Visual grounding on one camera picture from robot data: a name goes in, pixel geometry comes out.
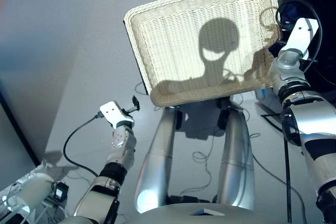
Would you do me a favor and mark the pale woven laundry basket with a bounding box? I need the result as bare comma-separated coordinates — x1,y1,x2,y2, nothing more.
123,0,280,108

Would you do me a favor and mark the grey washing machine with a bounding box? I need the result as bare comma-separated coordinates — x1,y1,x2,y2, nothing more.
253,0,336,133

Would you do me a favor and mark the silver robot leg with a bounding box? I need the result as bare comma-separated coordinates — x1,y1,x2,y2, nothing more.
216,97,257,211
133,106,184,215

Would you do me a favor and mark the small black screen device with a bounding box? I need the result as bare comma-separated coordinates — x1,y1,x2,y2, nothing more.
53,181,70,200

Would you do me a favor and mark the black edged grey board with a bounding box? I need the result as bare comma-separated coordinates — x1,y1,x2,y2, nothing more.
0,87,40,169

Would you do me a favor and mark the silver robot torso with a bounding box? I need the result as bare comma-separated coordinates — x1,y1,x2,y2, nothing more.
57,202,317,224

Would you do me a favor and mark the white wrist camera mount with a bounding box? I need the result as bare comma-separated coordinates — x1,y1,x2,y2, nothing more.
284,17,316,61
99,100,135,130

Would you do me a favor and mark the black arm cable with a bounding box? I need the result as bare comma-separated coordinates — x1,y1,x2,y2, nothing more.
62,113,111,178
275,0,323,223

